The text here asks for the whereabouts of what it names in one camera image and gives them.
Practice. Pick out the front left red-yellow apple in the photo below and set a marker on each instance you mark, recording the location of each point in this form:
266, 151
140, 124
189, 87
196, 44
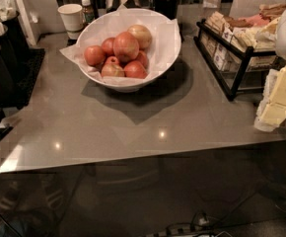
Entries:
112, 70

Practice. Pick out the white bowl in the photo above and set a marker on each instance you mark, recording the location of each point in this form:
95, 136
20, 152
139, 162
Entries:
129, 86

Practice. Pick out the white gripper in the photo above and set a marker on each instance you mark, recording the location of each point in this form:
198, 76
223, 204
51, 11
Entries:
272, 108

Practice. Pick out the pale yellow-red back apple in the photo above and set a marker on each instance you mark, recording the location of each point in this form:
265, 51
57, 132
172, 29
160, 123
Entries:
142, 34

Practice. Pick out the black container left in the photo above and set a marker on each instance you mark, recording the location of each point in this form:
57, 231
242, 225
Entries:
14, 52

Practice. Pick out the right hidden red apple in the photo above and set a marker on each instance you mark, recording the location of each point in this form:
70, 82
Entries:
142, 57

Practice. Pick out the white napkin holder box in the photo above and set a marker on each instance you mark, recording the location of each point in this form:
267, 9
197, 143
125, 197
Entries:
9, 8

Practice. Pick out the large top red apple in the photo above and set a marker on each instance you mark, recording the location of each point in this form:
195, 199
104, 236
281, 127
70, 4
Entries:
125, 47

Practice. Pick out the power strip with cables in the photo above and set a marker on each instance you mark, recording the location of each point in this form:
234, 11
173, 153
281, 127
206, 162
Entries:
198, 226

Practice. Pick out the small brown glass bottle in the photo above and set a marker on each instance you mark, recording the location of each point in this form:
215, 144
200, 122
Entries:
88, 11

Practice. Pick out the black wire condiment rack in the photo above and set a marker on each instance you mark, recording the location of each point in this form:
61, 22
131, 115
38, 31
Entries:
240, 52

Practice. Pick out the front right red apple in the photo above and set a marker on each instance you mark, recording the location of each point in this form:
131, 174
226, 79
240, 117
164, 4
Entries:
135, 69

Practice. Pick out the back left red apple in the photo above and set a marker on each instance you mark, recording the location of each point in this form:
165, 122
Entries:
107, 46

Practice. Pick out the white paper cup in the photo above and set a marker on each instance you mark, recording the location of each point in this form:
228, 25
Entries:
71, 15

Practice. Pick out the white paper liner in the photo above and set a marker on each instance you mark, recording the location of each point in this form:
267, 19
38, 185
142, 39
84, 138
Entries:
164, 40

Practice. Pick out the small centre red apple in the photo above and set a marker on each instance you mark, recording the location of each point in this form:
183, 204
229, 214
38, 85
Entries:
112, 60

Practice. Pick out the black rubber mat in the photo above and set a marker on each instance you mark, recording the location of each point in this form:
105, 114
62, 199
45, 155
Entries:
26, 85

